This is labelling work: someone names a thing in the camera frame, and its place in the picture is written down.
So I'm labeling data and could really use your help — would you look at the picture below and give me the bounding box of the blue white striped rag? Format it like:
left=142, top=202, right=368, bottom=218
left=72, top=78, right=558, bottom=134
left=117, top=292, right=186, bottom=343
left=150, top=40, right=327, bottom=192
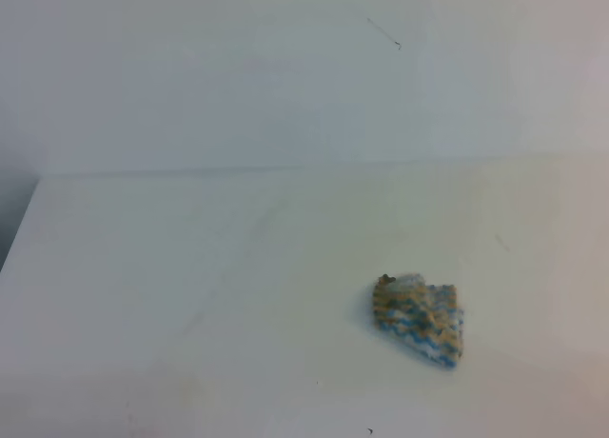
left=371, top=273, right=464, bottom=369

